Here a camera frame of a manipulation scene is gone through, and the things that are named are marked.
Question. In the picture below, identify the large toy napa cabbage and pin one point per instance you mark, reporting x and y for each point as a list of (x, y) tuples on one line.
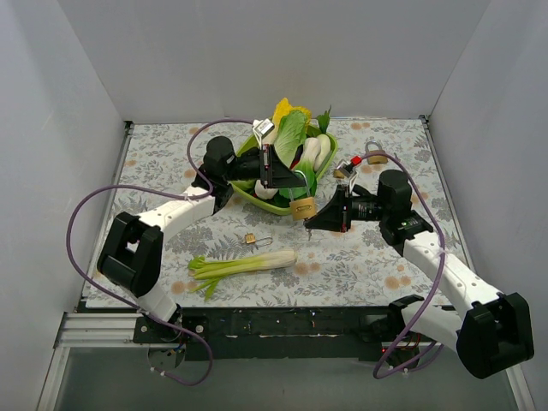
[(290, 134)]

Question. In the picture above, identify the aluminium frame rail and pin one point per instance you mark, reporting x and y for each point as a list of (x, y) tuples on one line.
[(83, 330)]

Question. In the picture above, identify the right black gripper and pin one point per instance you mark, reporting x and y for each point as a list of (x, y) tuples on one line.
[(344, 212)]

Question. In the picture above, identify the floral table mat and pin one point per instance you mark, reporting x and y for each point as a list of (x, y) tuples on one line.
[(356, 268)]

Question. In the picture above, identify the yellow toy cabbage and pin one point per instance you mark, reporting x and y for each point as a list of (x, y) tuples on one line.
[(283, 108)]

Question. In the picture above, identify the toy bok choy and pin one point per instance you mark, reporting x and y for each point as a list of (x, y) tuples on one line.
[(315, 151)]

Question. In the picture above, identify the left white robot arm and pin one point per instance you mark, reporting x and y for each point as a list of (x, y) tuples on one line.
[(131, 255)]

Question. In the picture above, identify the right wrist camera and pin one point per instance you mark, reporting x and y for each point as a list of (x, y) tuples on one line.
[(351, 165)]

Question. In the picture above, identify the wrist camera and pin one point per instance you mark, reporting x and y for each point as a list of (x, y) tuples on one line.
[(351, 165), (261, 128)]

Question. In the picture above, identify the toy celery stalk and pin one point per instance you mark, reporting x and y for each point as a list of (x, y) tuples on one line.
[(210, 272)]

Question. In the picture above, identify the toy leafy green sprig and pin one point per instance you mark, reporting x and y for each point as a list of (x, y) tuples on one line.
[(324, 120)]

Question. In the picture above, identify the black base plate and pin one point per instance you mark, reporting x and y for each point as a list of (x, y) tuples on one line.
[(360, 333)]

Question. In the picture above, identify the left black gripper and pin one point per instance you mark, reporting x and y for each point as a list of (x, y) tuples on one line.
[(265, 166)]

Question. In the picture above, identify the large brass padlock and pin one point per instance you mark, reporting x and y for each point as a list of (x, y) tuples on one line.
[(303, 208), (375, 153)]

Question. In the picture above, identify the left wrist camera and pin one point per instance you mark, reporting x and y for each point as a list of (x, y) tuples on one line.
[(261, 128)]

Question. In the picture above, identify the small brass padlock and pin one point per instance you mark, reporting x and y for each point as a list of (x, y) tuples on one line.
[(340, 172)]

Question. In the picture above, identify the small brass padlock open shackle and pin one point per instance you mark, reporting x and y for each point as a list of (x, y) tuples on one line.
[(251, 239)]

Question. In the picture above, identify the green plastic basket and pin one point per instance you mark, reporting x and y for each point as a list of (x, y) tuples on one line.
[(279, 205)]

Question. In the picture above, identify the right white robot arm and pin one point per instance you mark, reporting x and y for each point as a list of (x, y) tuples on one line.
[(489, 330)]

